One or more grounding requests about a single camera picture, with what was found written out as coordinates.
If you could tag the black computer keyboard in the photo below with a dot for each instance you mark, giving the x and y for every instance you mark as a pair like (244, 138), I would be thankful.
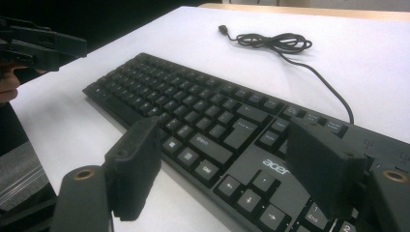
(206, 106)

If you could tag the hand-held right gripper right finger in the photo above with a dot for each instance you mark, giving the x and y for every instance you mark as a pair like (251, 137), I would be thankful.
(322, 167)

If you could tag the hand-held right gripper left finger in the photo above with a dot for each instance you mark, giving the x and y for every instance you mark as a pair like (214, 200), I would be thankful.
(135, 167)

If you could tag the light wooden table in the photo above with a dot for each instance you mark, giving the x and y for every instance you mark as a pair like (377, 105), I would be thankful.
(306, 11)

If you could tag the aluminium floor rail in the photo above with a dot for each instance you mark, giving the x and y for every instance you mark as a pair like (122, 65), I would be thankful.
(19, 188)

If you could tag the white table sheet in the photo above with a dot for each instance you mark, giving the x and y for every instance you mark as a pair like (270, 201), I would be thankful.
(354, 71)

